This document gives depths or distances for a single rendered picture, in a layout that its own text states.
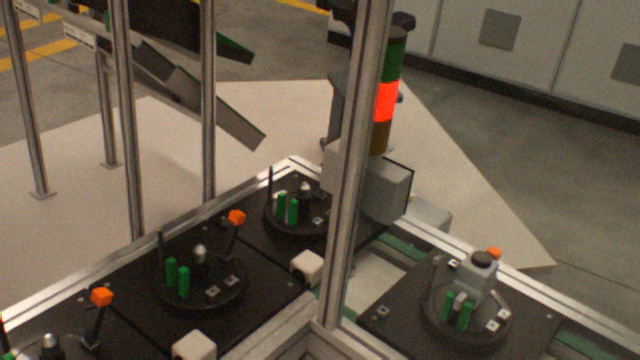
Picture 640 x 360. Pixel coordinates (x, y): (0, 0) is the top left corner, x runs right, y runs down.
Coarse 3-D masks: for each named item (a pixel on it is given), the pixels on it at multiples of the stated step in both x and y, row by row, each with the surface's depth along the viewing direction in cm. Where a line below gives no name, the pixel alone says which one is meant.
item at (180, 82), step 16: (144, 48) 114; (144, 64) 116; (160, 64) 118; (160, 80) 107; (176, 80) 107; (192, 80) 109; (192, 96) 111; (224, 112) 118; (224, 128) 120; (240, 128) 122; (256, 128) 125; (256, 144) 128
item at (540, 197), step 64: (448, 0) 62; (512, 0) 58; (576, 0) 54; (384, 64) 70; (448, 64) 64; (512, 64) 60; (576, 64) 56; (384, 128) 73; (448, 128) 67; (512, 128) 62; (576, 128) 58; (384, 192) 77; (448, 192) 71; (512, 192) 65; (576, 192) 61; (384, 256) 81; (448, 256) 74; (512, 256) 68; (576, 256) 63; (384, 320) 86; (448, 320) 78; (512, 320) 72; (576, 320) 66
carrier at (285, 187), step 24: (264, 192) 120; (288, 192) 117; (312, 192) 118; (216, 216) 112; (264, 216) 111; (288, 216) 108; (312, 216) 111; (240, 240) 108; (264, 240) 108; (288, 240) 108; (312, 240) 108; (288, 264) 103; (312, 264) 100
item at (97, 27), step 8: (32, 0) 102; (40, 0) 100; (48, 8) 99; (56, 8) 98; (64, 8) 97; (64, 16) 97; (72, 16) 96; (80, 16) 95; (80, 24) 95; (88, 24) 94; (96, 24) 93; (96, 32) 93; (104, 32) 92; (136, 32) 116; (160, 40) 112; (176, 48) 110; (184, 48) 109; (192, 56) 108
